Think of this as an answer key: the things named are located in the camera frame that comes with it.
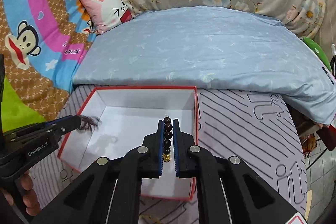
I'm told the dark purple bead string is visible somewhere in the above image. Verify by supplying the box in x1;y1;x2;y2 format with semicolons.
77;115;103;133

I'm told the dark brown bead bracelet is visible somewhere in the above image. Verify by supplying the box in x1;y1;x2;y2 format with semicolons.
162;114;174;164

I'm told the person left hand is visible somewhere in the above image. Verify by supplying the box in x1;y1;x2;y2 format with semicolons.
20;170;41;217

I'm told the red cardboard box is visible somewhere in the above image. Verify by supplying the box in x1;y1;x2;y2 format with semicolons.
57;85;200;201

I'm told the colourful monkey cartoon blanket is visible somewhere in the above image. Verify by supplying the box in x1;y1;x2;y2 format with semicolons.
1;0;96;131

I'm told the light blue quilt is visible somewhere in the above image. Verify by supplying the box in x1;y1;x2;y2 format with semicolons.
73;6;335;124

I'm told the pink cat pillow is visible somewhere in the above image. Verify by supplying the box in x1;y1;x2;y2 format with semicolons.
80;0;134;35

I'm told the green object behind quilt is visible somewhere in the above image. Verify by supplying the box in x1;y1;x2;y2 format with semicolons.
302;37;332;71

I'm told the white cable with switch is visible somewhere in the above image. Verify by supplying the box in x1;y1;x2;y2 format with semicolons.
329;3;336;75

